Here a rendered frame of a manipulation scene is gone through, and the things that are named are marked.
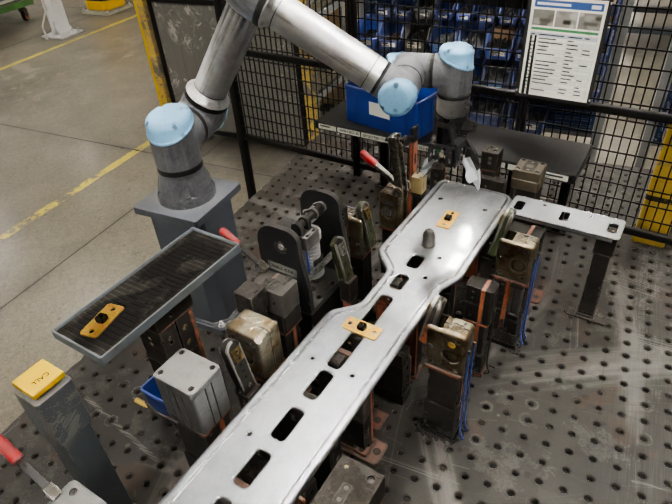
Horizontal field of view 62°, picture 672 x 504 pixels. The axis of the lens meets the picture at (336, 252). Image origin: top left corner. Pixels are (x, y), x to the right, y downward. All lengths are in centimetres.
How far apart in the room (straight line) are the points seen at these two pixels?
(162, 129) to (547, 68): 114
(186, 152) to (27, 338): 183
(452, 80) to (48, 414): 101
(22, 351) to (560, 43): 256
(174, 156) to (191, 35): 260
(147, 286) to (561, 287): 122
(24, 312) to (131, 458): 186
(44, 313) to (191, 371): 219
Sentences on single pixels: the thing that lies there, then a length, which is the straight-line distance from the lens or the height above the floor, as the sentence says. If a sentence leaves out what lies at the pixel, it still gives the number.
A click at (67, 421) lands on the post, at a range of 110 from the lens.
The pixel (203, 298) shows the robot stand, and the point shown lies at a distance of 162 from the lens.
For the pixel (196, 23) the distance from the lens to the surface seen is 393.
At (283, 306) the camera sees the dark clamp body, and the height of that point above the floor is 105.
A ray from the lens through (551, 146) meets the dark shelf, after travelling 188.
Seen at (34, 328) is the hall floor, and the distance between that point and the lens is 311.
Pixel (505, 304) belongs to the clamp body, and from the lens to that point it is 152.
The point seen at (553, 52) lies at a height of 129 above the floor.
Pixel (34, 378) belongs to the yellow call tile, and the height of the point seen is 116.
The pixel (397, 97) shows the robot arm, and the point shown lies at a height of 142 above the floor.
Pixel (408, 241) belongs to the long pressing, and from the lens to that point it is 144.
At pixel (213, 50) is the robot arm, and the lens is 144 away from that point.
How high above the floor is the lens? 185
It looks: 37 degrees down
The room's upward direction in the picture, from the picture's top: 4 degrees counter-clockwise
